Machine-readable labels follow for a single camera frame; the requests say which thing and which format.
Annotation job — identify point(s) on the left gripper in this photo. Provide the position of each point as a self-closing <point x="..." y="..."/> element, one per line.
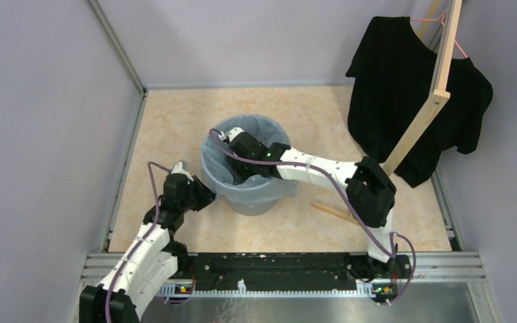
<point x="207" y="194"/>

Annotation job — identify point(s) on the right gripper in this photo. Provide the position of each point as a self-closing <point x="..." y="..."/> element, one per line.
<point x="235" y="163"/>

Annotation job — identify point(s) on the light blue plastic trash bag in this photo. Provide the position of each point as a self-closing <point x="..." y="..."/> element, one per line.
<point x="223" y="174"/>

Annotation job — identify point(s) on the grey plastic trash bin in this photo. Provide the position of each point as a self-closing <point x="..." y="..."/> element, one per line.
<point x="249" y="200"/>

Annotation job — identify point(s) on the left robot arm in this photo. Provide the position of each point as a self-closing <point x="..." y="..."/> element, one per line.
<point x="125" y="292"/>

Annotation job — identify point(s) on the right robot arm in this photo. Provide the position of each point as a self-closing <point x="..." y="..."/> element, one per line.
<point x="363" y="186"/>

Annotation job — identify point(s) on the black t-shirt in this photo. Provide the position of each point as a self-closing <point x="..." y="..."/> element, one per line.
<point x="392" y="71"/>

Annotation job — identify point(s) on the wooden clothes stand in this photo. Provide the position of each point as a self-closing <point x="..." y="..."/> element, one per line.
<point x="436" y="100"/>

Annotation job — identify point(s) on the pink clothes hanger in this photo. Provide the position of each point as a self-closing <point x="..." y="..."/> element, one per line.
<point x="441" y="20"/>

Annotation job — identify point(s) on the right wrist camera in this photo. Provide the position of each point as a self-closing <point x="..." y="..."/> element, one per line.
<point x="233" y="133"/>

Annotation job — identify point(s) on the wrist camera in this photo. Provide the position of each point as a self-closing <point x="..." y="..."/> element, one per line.
<point x="233" y="133"/>
<point x="181" y="167"/>

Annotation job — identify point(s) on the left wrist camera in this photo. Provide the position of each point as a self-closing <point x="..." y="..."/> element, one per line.
<point x="181" y="167"/>

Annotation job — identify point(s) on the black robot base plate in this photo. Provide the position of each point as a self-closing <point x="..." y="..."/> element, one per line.
<point x="289" y="271"/>

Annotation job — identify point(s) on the grey slotted cable duct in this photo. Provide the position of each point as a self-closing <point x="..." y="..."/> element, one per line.
<point x="171" y="290"/>

